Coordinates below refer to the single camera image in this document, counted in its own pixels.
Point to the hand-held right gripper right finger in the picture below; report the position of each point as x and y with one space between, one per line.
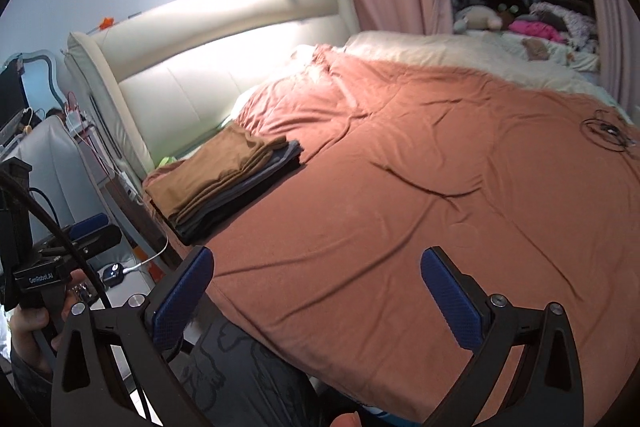
450 302

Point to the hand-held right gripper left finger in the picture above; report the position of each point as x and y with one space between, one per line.
182 297

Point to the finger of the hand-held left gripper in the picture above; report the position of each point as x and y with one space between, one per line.
95 241
90 224

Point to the olive printed t-shirt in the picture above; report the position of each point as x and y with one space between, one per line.
210 172

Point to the person's left forearm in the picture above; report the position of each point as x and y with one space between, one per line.
30 377

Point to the grey folded clothes stack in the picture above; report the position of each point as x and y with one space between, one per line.
260 187

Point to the pile of patterned clothes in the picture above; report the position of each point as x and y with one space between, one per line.
575 24

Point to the person's left hand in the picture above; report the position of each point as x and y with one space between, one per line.
25 332

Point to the person's right hand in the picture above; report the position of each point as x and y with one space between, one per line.
346 421

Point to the black charger puck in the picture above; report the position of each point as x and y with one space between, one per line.
112 276

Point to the white bedside table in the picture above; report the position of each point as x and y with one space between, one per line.
137 281

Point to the grey padded chair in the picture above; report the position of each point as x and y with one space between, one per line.
55 157

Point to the green cloth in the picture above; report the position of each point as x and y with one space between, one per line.
167 162

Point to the person's grey patterned pants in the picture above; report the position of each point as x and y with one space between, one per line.
240 382

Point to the bed with orange cover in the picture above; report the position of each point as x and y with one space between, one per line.
400 207

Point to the cream padded headboard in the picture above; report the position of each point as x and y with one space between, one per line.
200 82

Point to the small orange toy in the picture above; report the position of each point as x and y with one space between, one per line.
106 23

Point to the cream pillow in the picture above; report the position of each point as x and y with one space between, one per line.
450 52

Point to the bear printed pillow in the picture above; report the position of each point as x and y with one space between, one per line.
537 49

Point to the pink cloth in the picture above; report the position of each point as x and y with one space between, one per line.
532 29

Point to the cream plush toy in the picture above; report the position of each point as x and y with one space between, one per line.
475 18

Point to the black plush toy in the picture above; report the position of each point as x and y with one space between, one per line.
510 11

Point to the mirror with wavy frame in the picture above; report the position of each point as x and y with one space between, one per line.
37 77

